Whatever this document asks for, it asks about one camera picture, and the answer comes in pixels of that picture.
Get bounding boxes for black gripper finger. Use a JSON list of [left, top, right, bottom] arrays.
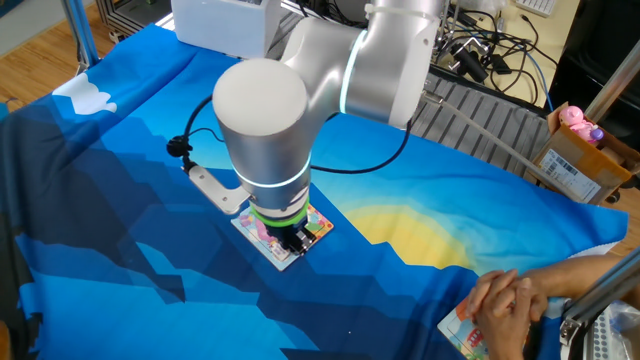
[[294, 227, 318, 252], [279, 235, 302, 257]]

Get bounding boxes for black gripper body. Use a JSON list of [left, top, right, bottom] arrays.
[[267, 222, 309, 242]]

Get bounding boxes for person's right forearm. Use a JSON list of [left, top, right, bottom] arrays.
[[542, 253, 640, 304]]

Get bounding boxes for butterfly girl puzzle board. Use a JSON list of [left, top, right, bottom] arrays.
[[230, 203, 335, 273]]

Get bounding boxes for bus picture puzzle board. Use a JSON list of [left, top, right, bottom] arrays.
[[437, 297, 531, 360]]

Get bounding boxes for person's left hand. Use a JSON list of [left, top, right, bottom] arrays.
[[464, 278, 532, 360]]

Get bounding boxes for person's right hand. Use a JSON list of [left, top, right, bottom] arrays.
[[472, 268, 550, 321]]

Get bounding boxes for blue landscape print tablecloth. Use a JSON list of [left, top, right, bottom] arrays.
[[0, 23, 630, 360]]

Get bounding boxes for white plastic box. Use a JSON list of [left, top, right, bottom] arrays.
[[170, 0, 284, 61]]

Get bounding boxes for cardboard box with barcode label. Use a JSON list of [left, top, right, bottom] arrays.
[[523, 102, 640, 206]]

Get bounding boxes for pink pig toy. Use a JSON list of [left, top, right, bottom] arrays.
[[558, 105, 605, 145]]

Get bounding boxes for white keyboard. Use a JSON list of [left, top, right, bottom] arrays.
[[514, 0, 559, 18]]

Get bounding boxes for beige desk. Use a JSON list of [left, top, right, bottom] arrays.
[[479, 0, 584, 109]]

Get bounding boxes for clear plastic bag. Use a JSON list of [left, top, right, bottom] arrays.
[[592, 299, 640, 360]]

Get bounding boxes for black cabinet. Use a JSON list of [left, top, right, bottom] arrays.
[[547, 0, 640, 151]]

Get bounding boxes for green wrist flange ring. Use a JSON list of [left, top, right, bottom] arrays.
[[249, 199, 310, 229]]

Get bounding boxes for silver camera mount bracket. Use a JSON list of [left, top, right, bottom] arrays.
[[187, 164, 251, 216]]

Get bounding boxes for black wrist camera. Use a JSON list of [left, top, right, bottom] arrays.
[[166, 134, 195, 171]]

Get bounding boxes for black camera cable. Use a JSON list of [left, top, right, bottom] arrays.
[[182, 93, 414, 176]]

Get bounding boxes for black cable bundle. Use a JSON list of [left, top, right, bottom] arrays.
[[294, 0, 371, 24]]

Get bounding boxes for tangled black desk cables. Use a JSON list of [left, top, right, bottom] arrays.
[[434, 0, 559, 106]]

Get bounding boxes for black striped metal frame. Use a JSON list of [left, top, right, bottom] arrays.
[[96, 0, 174, 44]]

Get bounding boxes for blue cable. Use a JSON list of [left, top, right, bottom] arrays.
[[522, 49, 555, 112]]

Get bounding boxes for aluminium frame post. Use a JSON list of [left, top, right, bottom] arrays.
[[60, 0, 101, 71], [583, 38, 640, 124]]

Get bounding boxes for aluminium frame beam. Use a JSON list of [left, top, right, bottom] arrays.
[[559, 247, 640, 360]]

